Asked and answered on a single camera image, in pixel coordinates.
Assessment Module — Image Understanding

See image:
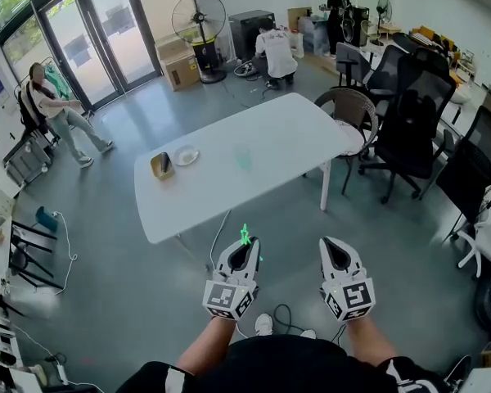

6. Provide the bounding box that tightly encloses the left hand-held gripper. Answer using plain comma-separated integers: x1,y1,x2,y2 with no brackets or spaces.
202,237,262,322

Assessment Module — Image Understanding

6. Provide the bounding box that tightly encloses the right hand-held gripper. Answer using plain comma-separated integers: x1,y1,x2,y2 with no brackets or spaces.
319,237,376,323

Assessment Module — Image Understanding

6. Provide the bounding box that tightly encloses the translucent green cup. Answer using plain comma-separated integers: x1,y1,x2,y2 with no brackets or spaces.
233,144,255,174

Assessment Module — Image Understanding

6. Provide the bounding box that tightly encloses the person's right forearm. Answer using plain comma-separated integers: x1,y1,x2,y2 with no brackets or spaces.
345,315,400,368

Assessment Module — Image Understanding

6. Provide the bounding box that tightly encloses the person's left forearm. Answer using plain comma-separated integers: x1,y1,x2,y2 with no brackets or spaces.
175,316,236,378

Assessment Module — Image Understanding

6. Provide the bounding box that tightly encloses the person's left white shoe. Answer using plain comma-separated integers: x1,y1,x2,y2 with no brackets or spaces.
255,313,274,337

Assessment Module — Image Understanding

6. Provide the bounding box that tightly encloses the person's black shirt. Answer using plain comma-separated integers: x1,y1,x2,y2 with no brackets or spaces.
114,333,451,393

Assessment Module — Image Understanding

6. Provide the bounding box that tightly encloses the clear glass saucer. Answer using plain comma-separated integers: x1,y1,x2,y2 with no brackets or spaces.
173,144,200,167

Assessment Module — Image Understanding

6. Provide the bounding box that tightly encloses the yellow tray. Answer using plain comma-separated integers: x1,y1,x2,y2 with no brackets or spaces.
150,151,175,182

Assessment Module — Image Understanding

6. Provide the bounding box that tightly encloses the white chair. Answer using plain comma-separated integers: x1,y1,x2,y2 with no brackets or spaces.
457,206,491,280

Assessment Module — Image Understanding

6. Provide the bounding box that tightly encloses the brown wicker chair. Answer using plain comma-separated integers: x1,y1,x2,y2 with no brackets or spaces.
313,88,380,196

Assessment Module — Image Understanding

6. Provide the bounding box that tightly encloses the black mesh office chair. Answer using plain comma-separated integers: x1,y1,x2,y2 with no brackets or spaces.
358,55,458,205
367,33,418,97
435,104,491,241

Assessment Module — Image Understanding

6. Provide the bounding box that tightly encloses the teal box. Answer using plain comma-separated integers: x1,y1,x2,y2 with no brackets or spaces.
35,206,60,233

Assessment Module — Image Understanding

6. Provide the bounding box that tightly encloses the grey office chair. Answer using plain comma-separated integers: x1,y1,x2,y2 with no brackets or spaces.
336,42,372,89

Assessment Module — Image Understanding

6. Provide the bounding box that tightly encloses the black bin yellow lid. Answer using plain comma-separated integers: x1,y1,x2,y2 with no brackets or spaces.
191,38,220,71

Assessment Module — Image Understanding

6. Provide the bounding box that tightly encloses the black metal stool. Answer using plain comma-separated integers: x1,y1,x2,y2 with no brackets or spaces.
8,219,65,292

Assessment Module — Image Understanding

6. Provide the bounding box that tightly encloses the white plastic bag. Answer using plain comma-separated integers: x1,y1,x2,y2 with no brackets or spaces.
288,29,306,59

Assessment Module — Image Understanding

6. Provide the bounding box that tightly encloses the pale cardboard box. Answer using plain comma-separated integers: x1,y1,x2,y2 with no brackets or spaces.
155,38,190,60

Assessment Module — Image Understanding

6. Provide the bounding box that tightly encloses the clear plastic storage box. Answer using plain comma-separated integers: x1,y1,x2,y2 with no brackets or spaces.
298,14,332,55

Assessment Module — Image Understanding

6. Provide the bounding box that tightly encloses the black metal cabinet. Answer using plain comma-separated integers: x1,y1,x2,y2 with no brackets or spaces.
227,9,276,61

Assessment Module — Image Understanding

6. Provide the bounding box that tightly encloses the grey metal cart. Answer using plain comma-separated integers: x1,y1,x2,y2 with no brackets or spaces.
3,133,53,187

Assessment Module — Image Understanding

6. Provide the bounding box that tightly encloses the open brown cardboard box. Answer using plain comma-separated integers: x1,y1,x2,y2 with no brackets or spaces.
286,7,313,32

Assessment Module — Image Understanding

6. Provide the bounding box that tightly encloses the large black standing fan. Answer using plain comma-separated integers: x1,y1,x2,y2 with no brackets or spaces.
171,0,229,84

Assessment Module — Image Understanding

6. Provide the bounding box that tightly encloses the white cluttered shelf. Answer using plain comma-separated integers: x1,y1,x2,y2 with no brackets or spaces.
0,292,25,393

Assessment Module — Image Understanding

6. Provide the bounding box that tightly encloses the small black standing fan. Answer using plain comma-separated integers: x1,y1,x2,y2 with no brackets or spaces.
375,0,394,47

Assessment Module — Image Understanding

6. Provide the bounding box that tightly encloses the metal clothes rack with garments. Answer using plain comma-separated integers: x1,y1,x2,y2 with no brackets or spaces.
14,55,73,102

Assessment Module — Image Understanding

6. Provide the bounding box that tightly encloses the black framed glass door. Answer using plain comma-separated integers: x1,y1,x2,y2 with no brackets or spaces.
36,0,164,112

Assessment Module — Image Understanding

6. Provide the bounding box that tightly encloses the thin white cable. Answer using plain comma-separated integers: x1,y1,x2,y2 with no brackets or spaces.
209,210,232,269

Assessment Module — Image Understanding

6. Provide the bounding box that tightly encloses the long black floor cable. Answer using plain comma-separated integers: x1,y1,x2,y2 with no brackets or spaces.
218,75,271,110

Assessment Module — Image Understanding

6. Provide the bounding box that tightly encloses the white floor cable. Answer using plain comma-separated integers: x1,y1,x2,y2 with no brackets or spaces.
52,210,79,294

